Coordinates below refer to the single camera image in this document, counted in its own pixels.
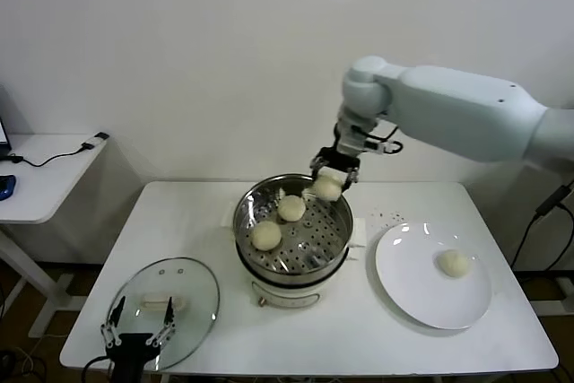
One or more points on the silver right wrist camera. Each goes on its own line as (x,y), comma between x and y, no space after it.
(379,146)

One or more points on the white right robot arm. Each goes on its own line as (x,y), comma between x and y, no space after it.
(448,105)

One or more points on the white side table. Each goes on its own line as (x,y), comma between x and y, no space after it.
(45,185)

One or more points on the grey adapter box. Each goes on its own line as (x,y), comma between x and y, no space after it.
(96,140)

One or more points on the black laptop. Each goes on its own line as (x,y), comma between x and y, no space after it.
(3,134)

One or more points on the white electric cooking pot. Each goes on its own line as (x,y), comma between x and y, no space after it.
(287,298)

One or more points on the white round plate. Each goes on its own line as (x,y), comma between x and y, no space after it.
(412,293)

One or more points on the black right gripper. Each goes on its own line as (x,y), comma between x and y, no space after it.
(338,158)

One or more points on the blue computer mouse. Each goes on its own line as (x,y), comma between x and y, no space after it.
(6,188)

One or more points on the round glass pot lid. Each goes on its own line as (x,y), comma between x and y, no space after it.
(197,302)

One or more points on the perforated steel steamer basket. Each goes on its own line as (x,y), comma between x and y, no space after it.
(323,239)

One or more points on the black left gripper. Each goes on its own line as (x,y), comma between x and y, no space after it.
(132,345)

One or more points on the white steamed baozi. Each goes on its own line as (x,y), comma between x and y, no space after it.
(327,188)
(291,208)
(454,263)
(266,235)

